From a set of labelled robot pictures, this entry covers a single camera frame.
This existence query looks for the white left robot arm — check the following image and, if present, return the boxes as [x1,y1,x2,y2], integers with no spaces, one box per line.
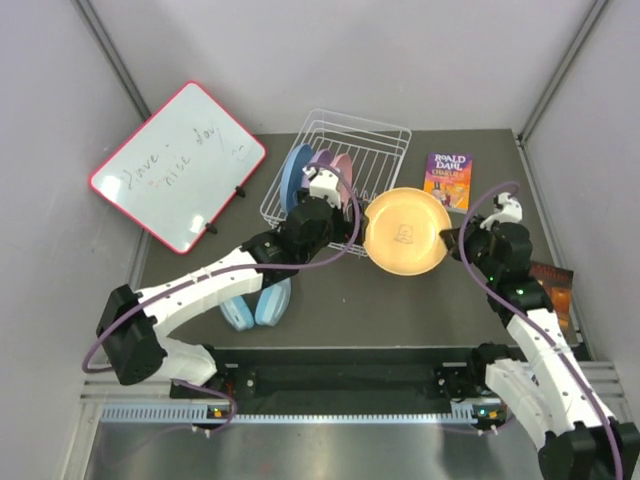
[96,195,364,397]

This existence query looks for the pink-framed whiteboard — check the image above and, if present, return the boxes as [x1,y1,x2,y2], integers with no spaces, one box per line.
[89,82,266,254]

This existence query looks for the yellow plate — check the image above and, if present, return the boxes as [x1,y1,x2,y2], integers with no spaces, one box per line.
[363,187,452,276]

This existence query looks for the blue plate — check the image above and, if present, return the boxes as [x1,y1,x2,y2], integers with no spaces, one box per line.
[279,144,314,214]

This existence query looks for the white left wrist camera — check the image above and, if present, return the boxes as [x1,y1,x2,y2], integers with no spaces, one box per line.
[303,166,343,208]

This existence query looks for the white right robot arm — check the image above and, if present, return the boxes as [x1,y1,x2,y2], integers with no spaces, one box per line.
[439,216,639,479]

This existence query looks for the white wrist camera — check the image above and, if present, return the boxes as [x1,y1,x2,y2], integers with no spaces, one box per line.
[303,166,343,208]
[480,192,523,231]

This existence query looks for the light blue headphones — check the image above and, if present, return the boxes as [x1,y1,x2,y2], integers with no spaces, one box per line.
[220,279,292,332]

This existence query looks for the white wire dish rack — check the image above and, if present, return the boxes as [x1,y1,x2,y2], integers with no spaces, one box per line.
[242,109,411,269]

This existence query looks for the dark orange book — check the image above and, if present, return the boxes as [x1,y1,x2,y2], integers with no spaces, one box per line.
[531,261,574,333]

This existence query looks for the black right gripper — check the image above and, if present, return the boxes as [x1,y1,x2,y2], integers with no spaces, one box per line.
[441,214,501,280]

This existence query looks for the pink plate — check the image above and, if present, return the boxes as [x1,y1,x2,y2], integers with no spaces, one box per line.
[331,153,353,203]

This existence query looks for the purple plate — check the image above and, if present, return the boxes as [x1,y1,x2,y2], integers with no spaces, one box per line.
[303,149,334,175]

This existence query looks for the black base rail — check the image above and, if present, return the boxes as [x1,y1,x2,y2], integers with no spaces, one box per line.
[169,344,489,415]

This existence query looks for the Roald Dahl book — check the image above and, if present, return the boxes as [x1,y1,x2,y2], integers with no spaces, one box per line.
[423,153,473,213]

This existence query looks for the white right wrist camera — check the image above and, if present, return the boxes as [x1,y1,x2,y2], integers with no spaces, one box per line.
[480,192,523,231]

